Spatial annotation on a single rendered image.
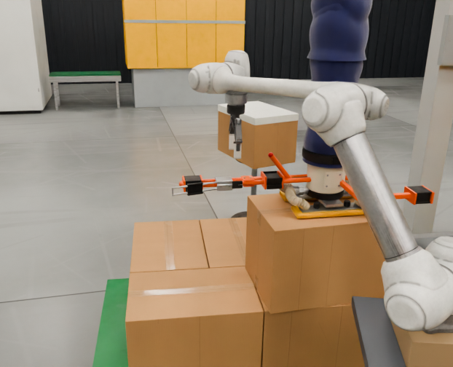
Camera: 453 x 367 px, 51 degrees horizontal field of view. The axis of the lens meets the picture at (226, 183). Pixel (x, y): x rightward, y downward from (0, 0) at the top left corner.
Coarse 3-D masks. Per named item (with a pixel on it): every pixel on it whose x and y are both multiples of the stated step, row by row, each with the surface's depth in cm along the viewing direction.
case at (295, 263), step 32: (256, 224) 216; (288, 224) 198; (320, 224) 199; (352, 224) 200; (256, 256) 220; (288, 256) 198; (320, 256) 202; (352, 256) 206; (256, 288) 224; (288, 288) 204; (320, 288) 208; (352, 288) 212
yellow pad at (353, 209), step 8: (344, 200) 209; (296, 208) 208; (312, 208) 207; (320, 208) 207; (328, 208) 207; (336, 208) 207; (344, 208) 207; (352, 208) 207; (360, 208) 207; (296, 216) 203; (304, 216) 202; (312, 216) 203; (320, 216) 204; (328, 216) 205
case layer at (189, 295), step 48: (144, 240) 270; (192, 240) 270; (240, 240) 271; (144, 288) 223; (192, 288) 224; (240, 288) 225; (144, 336) 204; (192, 336) 207; (240, 336) 211; (288, 336) 215; (336, 336) 219
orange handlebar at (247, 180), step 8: (248, 176) 209; (296, 176) 212; (304, 176) 213; (208, 184) 202; (216, 184) 203; (248, 184) 205; (256, 184) 206; (344, 184) 202; (352, 192) 194; (408, 192) 194
